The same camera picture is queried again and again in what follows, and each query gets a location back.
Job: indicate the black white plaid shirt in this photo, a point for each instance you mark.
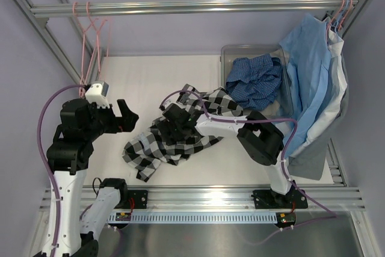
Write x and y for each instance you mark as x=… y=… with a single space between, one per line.
x=148 y=150

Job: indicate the pink wire hanger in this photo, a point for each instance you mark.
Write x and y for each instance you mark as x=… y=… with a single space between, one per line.
x=85 y=70

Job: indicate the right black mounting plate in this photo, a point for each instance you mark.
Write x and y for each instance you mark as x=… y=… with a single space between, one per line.
x=268 y=199

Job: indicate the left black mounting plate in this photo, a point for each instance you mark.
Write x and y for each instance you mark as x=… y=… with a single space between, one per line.
x=133 y=199

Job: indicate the light blue shirt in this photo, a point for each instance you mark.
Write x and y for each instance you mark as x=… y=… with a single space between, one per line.
x=307 y=68

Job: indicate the clear plastic bin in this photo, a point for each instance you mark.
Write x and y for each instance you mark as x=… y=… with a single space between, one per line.
x=282 y=106

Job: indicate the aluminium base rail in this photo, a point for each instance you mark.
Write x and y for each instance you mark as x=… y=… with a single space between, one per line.
x=238 y=198

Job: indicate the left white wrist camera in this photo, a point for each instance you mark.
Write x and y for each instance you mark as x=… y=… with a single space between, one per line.
x=97 y=93

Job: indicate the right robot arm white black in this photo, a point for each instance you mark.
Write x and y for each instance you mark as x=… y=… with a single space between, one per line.
x=262 y=141

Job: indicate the aluminium hanging rod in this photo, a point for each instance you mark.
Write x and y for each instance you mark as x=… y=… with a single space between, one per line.
x=183 y=7

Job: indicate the blue hanger on right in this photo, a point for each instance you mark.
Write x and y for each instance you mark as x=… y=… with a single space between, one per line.
x=341 y=15

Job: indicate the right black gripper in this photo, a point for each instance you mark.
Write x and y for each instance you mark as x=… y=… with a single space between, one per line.
x=165 y=126

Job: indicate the blue checked shirt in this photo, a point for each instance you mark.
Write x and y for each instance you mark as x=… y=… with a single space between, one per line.
x=254 y=82

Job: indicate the white slotted cable duct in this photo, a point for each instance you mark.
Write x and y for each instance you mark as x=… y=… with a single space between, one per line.
x=193 y=218

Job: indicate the black mounting plate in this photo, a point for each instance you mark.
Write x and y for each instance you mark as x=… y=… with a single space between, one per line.
x=268 y=199
x=133 y=199

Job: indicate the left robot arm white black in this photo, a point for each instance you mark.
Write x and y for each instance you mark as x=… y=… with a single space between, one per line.
x=70 y=231

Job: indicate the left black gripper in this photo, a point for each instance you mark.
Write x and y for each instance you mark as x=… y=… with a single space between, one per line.
x=126 y=122

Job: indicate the left aluminium frame post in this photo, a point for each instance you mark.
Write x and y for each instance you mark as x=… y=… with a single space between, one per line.
x=40 y=26

